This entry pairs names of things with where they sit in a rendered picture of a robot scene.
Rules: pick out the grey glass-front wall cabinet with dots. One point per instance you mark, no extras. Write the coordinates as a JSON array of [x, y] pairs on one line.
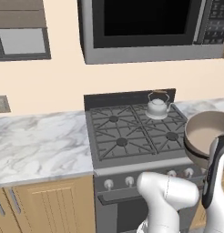
[[21, 41]]

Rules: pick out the stainless steel microwave oven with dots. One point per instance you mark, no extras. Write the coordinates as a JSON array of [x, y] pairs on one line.
[[147, 54]]

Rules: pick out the white stove knob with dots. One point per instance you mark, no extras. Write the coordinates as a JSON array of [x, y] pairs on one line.
[[108, 184], [129, 181], [171, 173], [188, 172]]

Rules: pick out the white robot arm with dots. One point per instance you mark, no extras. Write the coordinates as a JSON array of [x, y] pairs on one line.
[[165, 194]]

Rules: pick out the white kettle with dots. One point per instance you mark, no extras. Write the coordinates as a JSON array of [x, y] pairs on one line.
[[157, 108]]

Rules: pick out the wide tan wooden cabinet door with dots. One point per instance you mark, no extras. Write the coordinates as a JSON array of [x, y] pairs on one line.
[[56, 206]]

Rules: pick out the grey wall outlet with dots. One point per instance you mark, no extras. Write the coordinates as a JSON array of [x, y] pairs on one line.
[[1, 104]]

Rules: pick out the grey gas stove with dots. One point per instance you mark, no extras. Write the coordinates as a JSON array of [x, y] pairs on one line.
[[123, 133]]

